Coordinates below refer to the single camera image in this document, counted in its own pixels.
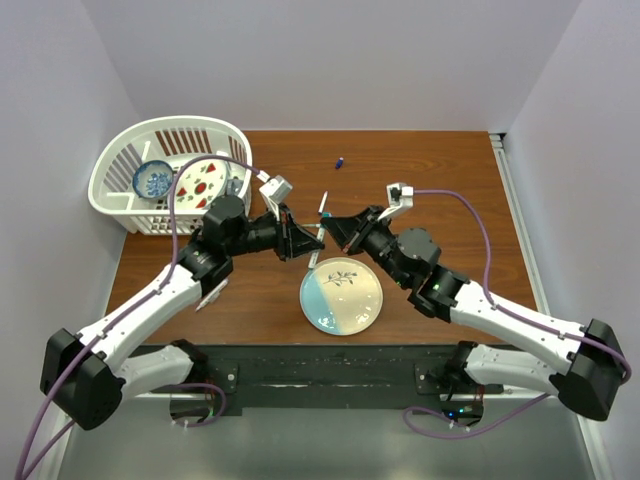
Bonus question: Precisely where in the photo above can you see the blue and cream plate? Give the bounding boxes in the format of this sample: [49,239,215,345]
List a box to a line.
[299,257,384,336]

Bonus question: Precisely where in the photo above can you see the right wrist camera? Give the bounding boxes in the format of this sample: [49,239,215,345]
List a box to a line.
[378,182,414,222]

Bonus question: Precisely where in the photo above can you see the silver white pen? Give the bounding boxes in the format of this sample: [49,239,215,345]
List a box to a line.
[196,279,229,312]

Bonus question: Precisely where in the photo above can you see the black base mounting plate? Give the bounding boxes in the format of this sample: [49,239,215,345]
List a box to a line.
[172,344,508,416]

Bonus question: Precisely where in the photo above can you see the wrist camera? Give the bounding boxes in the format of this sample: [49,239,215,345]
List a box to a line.
[259,175,293,220]
[378,182,414,222]

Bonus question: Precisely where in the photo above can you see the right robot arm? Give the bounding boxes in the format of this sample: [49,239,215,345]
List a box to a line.
[321,206,629,421]

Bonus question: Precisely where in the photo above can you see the white plastic dish basket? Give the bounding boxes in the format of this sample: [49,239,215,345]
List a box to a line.
[88,115,253,235]

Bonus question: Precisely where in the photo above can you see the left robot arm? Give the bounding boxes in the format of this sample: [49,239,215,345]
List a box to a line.
[40,196,324,430]

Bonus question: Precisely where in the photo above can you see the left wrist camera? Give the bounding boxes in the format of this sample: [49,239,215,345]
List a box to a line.
[259,175,293,220]

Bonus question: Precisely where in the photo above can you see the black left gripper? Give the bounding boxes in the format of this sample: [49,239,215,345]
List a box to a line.
[226,201,323,260]

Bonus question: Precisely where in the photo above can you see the white plate red pattern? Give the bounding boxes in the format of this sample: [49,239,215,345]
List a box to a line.
[172,159,230,211]

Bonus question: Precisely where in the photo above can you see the blue white patterned bowl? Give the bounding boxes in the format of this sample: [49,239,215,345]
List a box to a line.
[132,160,174,200]

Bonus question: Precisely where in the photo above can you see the teal white marker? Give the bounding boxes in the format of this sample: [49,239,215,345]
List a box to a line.
[307,226,325,270]

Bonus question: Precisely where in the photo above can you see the white purple marker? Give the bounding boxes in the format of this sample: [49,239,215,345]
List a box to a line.
[318,191,329,217]

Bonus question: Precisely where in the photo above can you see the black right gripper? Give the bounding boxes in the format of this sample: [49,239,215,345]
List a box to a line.
[320,208,410,290]

